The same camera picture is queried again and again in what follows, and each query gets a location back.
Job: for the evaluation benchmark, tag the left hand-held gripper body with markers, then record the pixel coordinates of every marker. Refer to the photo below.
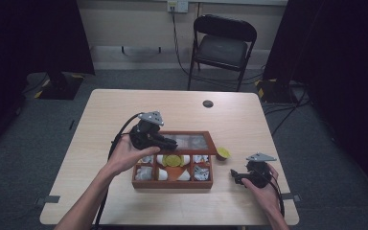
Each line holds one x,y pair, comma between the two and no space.
143,134

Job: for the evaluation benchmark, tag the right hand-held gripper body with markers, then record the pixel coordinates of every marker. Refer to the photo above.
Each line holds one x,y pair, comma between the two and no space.
258,174

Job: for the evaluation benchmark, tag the wooden compartment box with lid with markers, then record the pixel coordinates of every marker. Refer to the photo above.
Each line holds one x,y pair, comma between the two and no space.
172,184

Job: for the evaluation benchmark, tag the person's right hand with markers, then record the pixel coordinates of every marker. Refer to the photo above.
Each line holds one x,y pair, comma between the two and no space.
268,195

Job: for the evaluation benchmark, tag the person's left hand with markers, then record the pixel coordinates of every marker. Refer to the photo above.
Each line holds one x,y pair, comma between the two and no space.
124,156

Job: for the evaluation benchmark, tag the small white cup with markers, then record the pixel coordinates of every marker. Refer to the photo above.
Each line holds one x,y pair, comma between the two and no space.
187,159
162,174
160,159
184,176

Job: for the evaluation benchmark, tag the yellow lidded capsule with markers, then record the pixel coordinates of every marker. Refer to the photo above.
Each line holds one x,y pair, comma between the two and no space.
172,160
223,154

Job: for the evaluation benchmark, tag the white crinkled packet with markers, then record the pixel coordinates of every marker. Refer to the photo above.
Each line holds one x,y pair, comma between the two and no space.
147,159
202,173
201,158
144,174

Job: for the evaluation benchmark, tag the round table grommet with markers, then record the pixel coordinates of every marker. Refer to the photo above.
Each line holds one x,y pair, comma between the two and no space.
208,103

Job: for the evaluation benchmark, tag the black stand base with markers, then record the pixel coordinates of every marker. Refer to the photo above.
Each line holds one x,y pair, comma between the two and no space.
276,91
60,87

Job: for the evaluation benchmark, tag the black folding chair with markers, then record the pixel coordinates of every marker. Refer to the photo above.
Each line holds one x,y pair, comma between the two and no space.
222,48

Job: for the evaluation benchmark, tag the dark curtain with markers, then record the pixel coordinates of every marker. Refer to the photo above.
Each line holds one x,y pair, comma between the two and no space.
341,64
19,48

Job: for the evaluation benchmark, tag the white wall outlet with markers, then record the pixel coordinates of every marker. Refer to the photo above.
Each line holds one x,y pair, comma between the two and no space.
178,5

